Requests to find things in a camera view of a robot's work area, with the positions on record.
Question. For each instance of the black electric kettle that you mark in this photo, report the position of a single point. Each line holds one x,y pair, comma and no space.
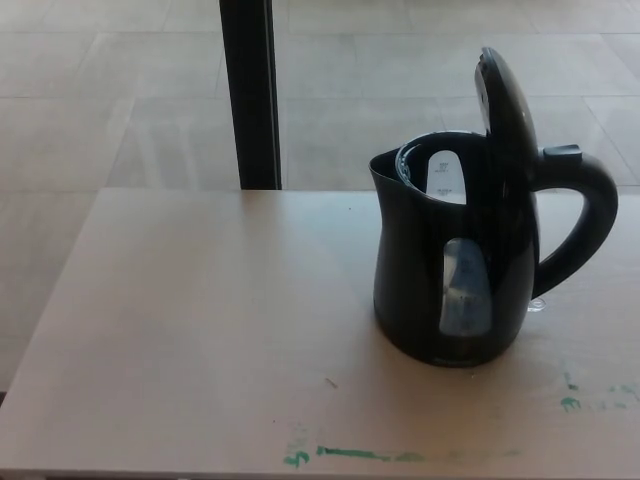
410,280

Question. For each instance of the black vertical post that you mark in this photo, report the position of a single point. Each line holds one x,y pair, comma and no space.
250,95

